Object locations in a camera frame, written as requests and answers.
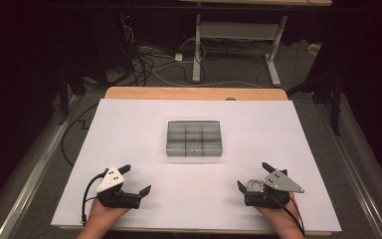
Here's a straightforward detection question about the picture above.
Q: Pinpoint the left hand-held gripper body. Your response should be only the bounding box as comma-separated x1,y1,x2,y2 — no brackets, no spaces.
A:
96,166,142,210

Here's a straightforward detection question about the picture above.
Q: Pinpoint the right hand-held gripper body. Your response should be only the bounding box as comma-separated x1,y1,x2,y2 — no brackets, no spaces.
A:
244,169,305,210

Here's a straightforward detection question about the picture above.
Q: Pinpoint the silver beaded bracelet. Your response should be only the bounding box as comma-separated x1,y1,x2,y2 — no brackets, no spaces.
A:
246,178,267,194

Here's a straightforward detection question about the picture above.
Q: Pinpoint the clear plastic compartment box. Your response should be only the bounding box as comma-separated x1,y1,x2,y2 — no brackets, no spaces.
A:
165,119,224,158

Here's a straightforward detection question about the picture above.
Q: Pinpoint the person's left hand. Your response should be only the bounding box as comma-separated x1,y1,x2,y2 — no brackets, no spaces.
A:
90,198,131,225

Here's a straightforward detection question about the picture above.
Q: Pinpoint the person's right hand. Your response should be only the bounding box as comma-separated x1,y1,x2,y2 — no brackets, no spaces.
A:
254,194,296,225

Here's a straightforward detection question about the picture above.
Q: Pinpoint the white table cover sheet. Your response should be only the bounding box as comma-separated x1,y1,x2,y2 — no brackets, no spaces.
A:
50,98,342,234

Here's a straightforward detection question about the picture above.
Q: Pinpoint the black metal stand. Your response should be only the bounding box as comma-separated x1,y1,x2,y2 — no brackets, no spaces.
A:
57,64,88,126
286,64,344,137

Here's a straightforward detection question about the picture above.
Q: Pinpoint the dark equipment box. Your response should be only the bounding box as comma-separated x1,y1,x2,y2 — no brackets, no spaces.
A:
110,11,138,71

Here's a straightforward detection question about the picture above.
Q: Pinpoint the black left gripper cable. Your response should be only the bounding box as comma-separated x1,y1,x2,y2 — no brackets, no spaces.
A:
81,169,109,226

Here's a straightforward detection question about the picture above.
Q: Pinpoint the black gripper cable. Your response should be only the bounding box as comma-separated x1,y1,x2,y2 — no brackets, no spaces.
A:
81,169,109,226
268,193,306,237

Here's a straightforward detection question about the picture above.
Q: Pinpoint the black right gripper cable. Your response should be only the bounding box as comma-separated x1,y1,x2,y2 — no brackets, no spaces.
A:
268,193,306,237

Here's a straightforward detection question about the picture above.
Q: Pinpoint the black floor cable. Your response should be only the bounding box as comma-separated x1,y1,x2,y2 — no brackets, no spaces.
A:
61,102,99,167

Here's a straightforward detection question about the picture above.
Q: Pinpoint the aluminium floor rail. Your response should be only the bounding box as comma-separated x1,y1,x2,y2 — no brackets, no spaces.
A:
313,99,382,239
0,95,83,239

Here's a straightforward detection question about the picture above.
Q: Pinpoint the tangle of floor cables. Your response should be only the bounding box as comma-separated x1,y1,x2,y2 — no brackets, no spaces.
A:
118,24,210,88

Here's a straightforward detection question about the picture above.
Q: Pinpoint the white metal desk frame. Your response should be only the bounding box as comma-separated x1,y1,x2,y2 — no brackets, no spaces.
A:
178,0,333,89

